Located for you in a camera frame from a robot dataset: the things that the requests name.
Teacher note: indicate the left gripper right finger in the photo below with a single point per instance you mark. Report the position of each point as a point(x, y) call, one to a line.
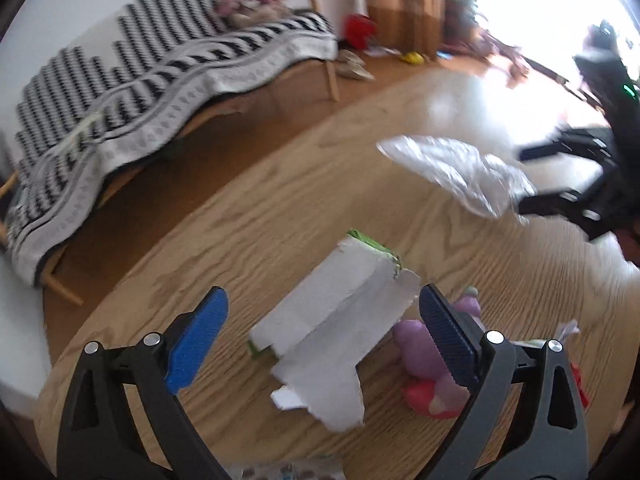
point(547, 438)

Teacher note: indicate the beige slippers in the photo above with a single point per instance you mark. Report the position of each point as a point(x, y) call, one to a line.
point(351, 66)

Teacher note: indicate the yellow toy on floor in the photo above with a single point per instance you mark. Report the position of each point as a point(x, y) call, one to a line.
point(413, 58)

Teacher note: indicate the wooden sofa frame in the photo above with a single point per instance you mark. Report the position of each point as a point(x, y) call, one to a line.
point(210, 110)

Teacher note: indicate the round wooden table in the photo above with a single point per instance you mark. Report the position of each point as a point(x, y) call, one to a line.
point(322, 245)

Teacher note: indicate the green potted plant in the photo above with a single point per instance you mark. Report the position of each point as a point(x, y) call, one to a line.
point(459, 22)

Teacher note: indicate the purple pink plush toy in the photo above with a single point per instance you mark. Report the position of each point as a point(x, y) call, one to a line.
point(432, 391)

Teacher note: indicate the crumpled clear plastic bag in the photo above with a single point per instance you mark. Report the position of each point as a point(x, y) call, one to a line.
point(484, 184)

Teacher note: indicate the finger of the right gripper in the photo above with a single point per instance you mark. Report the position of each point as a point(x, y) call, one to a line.
point(569, 204)
point(560, 142)

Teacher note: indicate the torn white cardboard box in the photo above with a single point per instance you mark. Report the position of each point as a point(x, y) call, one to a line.
point(323, 328)

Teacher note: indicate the brown curtain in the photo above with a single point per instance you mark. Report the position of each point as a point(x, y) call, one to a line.
point(409, 25)

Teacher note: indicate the red container by wall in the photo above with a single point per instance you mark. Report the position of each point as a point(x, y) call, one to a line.
point(359, 30)

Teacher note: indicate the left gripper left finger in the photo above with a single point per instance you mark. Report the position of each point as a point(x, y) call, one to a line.
point(98, 438)

